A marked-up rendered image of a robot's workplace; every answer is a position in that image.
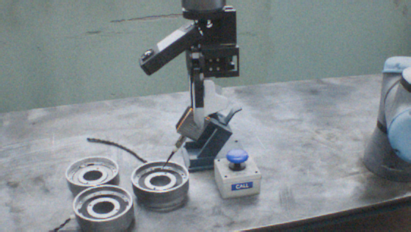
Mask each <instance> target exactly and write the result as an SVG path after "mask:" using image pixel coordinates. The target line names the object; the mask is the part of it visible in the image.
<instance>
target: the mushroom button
mask: <svg viewBox="0 0 411 232"><path fill-rule="evenodd" d="M248 157H249V156H248V153H247V152H246V151H245V150H242V149H232V150H230V151H228V152H227V154H226V159H227V160H228V161H229V162H231V163H234V166H236V167H238V166H240V165H241V163H244V162H246V161H247V160H248Z"/></svg>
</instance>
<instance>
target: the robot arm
mask: <svg viewBox="0 0 411 232"><path fill-rule="evenodd" d="M225 5H226V0H181V6H182V8H183V18H185V19H187V20H188V19H189V20H195V23H193V22H192V21H189V22H187V23H186V24H185V25H184V26H182V27H181V28H180V29H178V30H177V31H176V32H174V33H172V34H171V35H169V36H167V37H166V38H164V39H163V40H162V41H161V42H159V43H158V44H156V45H155V46H154V47H152V48H150V49H148V50H147V51H145V52H144V53H143V54H142V55H141V56H140V57H139V65H140V67H141V69H142V70H143V71H144V72H145V73H146V74H147V75H148V76H150V75H151V74H152V73H155V72H156V71H158V70H159V69H160V68H162V67H163V66H164V65H166V64H167V63H168V62H169V61H171V60H172V59H174V58H175V57H177V56H178V55H179V54H181V53H182V52H183V51H185V55H186V68H187V70H188V80H189V95H190V103H191V107H193V109H194V121H195V122H196V124H197V126H198V127H199V129H203V126H204V117H205V116H207V115H211V114H213V113H216V112H219V111H222V110H224V109H226V108H227V107H228V100H227V98H225V97H223V96H221V95H222V88H221V87H220V86H217V85H215V84H214V83H213V82H212V81H211V77H215V79H218V78H230V77H239V47H238V45H237V34H236V10H234V9H233V7H232V6H226V7H225ZM208 20H210V21H209V22H208ZM195 24H197V26H195ZM197 28H200V29H199V30H198V29H197ZM235 55H237V70H235V65H234V64H233V56H235ZM382 73H383V79H382V91H381V95H380V100H379V102H380V104H379V111H378V116H377V127H376V128H375V129H374V132H373V134H372V135H371V138H370V140H369V141H368V144H367V145H366V147H365V150H364V156H363V161H364V163H365V166H366V167H367V168H368V169H369V170H370V171H371V172H372V173H375V174H376V175H378V176H380V177H381V178H386V179H388V180H391V181H392V180H393V181H399V182H404V181H406V182H410V181H411V57H391V58H389V59H387V60H386V61H385V66H384V70H383V72H382Z"/></svg>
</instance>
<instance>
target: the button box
mask: <svg viewBox="0 0 411 232"><path fill-rule="evenodd" d="M248 156H249V157H248V160H247V161H246V162H244V163H241V165H240V166H238V167H236V166H234V163H231V162H229V161H228V160H227V159H226V158H223V159H215V160H214V180H215V181H216V184H217V186H218V188H219V191H220V193H221V196H222V199H223V200H227V199H233V198H238V197H247V196H250V195H257V194H260V190H261V172H260V170H259V169H258V168H257V166H256V164H255V162H254V161H253V159H252V157H251V155H248Z"/></svg>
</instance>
